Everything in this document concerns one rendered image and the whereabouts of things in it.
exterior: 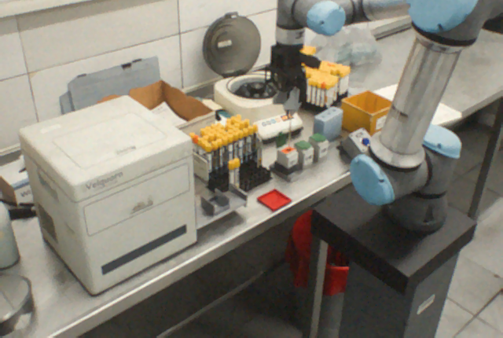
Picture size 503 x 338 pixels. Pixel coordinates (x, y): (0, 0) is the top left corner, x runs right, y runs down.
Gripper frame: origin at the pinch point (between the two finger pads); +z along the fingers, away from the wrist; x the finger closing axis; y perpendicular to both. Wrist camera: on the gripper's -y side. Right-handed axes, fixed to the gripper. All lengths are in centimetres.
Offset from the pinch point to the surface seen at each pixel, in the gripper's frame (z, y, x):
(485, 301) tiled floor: 108, -89, 40
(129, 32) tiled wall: -10, 14, -57
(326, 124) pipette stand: 12.2, -18.7, -1.8
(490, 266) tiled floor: 108, -111, 31
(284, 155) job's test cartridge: 13.4, 2.1, 0.5
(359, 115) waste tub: 12.8, -32.3, 0.6
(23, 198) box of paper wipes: 19, 63, -37
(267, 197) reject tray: 20.3, 13.2, 5.0
